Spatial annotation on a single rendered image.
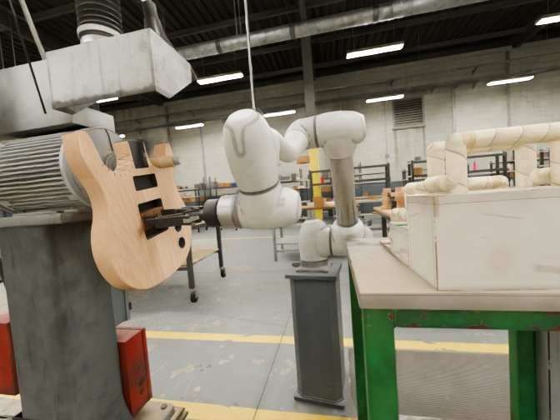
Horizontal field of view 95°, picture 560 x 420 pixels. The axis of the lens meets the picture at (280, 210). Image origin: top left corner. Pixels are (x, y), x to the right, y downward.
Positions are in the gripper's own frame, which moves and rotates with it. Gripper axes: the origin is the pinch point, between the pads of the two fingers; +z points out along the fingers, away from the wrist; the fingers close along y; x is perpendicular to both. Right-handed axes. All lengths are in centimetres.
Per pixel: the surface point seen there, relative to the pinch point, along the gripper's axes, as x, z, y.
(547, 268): -11, -84, -16
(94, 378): -53, 34, -4
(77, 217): 2.4, 24.9, -1.2
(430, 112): 109, -468, 1138
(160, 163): 14.8, -0.5, 6.5
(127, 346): -51, 31, 8
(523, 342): -60, -110, 26
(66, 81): 37.3, 13.1, -4.0
